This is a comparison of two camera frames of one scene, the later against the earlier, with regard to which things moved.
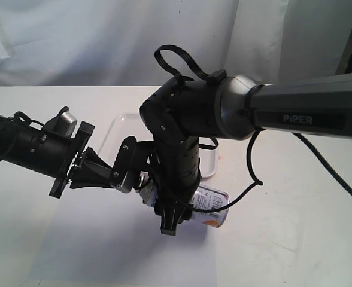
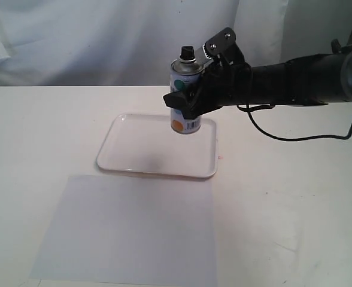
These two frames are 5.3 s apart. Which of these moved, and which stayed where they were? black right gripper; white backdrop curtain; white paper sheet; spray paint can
Moved: black right gripper; spray paint can
Stayed: white paper sheet; white backdrop curtain
